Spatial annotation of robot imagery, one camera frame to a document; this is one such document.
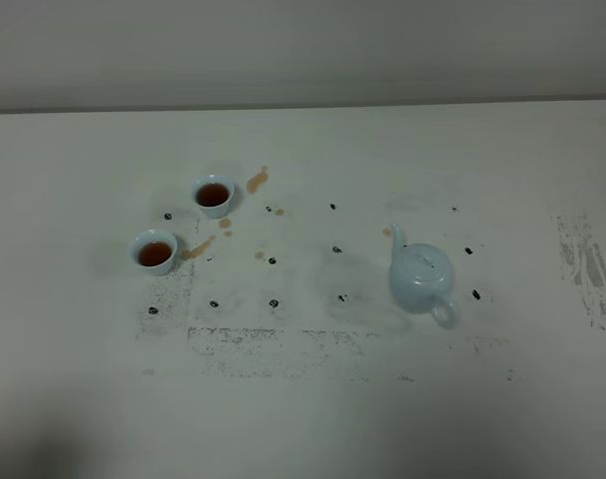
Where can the light blue porcelain teapot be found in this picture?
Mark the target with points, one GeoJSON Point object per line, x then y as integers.
{"type": "Point", "coordinates": [421, 279]}

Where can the far light blue teacup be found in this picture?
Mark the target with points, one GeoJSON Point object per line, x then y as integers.
{"type": "Point", "coordinates": [213, 194]}

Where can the light blue teacup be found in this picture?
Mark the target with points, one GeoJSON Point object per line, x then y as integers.
{"type": "Point", "coordinates": [154, 251]}
{"type": "Point", "coordinates": [213, 194]}

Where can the near light blue teacup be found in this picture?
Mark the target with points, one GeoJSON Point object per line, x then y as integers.
{"type": "Point", "coordinates": [154, 251]}

